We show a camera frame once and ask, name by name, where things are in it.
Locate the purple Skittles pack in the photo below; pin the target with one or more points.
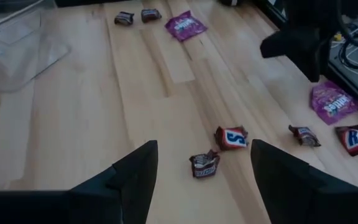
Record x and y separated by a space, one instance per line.
185 25
332 102

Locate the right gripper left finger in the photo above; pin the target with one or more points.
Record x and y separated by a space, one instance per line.
89 208

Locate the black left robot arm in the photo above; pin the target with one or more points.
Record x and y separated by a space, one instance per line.
315 11

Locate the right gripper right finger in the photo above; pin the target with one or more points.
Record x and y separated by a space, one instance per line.
306 202

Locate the small brown chocolate bar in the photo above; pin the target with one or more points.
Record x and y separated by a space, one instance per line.
353 140
151 15
204 164
124 18
304 136
231 137

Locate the clear plastic bin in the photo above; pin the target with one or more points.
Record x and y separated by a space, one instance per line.
17 56

